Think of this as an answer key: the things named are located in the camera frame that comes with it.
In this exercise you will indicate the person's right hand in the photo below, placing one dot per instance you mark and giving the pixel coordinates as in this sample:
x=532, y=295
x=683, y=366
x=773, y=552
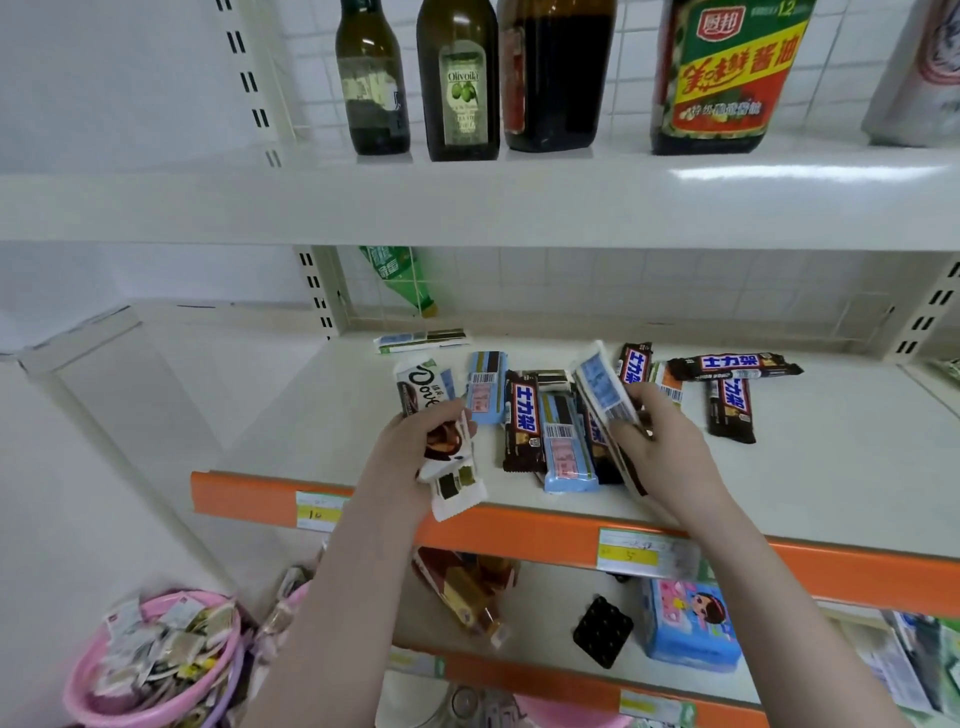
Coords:
x=675, y=465

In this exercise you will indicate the person's left hand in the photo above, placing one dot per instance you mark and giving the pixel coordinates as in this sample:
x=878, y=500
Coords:
x=390, y=469

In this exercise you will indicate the person's left thumb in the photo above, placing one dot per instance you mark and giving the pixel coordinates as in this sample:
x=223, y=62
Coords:
x=442, y=415

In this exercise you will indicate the person's right thumb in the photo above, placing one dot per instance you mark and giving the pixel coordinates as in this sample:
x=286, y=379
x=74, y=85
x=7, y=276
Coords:
x=628, y=435

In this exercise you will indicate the white chocolate bar packet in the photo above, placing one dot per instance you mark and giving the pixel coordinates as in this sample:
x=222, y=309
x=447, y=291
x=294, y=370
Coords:
x=420, y=386

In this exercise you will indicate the long white and blue packet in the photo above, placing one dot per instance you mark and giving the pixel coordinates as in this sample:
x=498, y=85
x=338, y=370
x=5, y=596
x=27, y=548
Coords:
x=600, y=390

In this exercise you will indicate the white packet with green squares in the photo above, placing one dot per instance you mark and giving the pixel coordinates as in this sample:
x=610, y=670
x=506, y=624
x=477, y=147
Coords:
x=459, y=491

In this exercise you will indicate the person's left forearm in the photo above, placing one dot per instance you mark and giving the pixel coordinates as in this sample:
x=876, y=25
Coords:
x=337, y=622

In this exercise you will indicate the person's right forearm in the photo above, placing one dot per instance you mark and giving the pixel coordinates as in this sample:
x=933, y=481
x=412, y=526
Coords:
x=772, y=615

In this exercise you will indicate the light blue wafer packet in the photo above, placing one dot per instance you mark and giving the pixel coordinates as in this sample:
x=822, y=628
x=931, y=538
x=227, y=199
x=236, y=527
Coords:
x=566, y=446
x=487, y=386

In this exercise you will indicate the white and orange packet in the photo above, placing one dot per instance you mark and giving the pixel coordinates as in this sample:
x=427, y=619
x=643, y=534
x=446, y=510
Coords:
x=667, y=382

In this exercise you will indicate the flat white and green packet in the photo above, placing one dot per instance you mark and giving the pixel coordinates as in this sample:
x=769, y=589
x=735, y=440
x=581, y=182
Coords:
x=420, y=341

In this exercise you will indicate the small dark and white packet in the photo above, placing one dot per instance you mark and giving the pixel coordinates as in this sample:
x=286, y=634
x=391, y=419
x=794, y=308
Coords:
x=551, y=377

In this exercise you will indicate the yellow and white price tag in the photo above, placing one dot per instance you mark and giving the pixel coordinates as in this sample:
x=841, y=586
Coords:
x=645, y=555
x=321, y=512
x=412, y=664
x=652, y=707

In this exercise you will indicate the brown and gold snack packets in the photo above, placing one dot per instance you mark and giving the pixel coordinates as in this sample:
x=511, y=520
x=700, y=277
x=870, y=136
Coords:
x=465, y=592

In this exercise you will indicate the wide shelf board, orange edge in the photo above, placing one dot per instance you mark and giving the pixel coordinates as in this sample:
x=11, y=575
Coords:
x=810, y=465

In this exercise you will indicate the blue box with cartoon face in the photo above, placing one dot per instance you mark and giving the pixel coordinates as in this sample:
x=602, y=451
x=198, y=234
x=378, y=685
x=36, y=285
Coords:
x=690, y=622

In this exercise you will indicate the black dimpled plastic tray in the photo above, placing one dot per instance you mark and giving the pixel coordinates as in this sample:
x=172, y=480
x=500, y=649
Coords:
x=602, y=632

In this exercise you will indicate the plain white shelf board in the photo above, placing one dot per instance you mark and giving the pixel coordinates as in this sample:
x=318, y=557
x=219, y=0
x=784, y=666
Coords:
x=480, y=202

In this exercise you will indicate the narrow shelf board, orange edge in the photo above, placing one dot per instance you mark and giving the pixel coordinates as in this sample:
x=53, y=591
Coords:
x=547, y=645

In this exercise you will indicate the pink plastic bowl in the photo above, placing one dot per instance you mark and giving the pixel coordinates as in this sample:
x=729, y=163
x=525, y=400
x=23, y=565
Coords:
x=570, y=716

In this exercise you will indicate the clear glass jar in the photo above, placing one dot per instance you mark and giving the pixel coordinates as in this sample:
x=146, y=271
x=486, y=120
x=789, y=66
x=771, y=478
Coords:
x=465, y=703

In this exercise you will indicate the white slotted shelf upright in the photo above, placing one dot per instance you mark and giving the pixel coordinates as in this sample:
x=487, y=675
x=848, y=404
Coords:
x=926, y=311
x=255, y=75

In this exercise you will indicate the dark olive oil bottle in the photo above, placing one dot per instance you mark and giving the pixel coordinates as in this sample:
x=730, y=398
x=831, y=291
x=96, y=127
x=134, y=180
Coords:
x=459, y=82

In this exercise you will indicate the green glass bottle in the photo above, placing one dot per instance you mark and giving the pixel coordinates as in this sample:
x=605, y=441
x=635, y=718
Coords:
x=373, y=82

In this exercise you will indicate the white and green flat packets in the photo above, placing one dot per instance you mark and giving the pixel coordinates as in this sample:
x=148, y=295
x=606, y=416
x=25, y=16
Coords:
x=907, y=660

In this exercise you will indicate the dark brown sauce bottle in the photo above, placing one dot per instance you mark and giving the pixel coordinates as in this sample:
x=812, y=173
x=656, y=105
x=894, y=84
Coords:
x=559, y=75

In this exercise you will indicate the pile of small packets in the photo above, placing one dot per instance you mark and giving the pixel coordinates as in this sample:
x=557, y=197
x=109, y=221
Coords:
x=161, y=645

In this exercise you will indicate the soy sauce bottle, yellow label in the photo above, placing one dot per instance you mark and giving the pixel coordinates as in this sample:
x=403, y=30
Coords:
x=724, y=75

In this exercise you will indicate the pink plastic basket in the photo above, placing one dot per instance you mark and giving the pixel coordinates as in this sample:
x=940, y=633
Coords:
x=82, y=694

